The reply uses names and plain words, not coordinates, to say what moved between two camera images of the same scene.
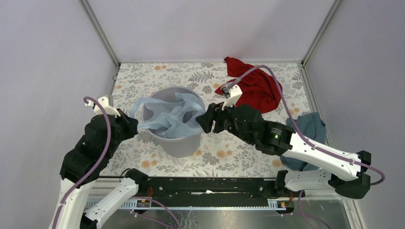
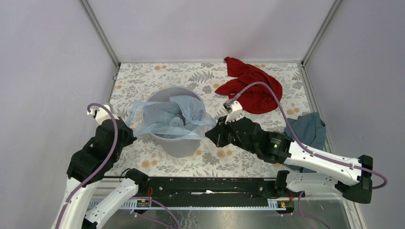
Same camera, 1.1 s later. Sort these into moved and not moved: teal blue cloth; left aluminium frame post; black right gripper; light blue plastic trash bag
Moved: black right gripper
Not moved: light blue plastic trash bag; teal blue cloth; left aluminium frame post
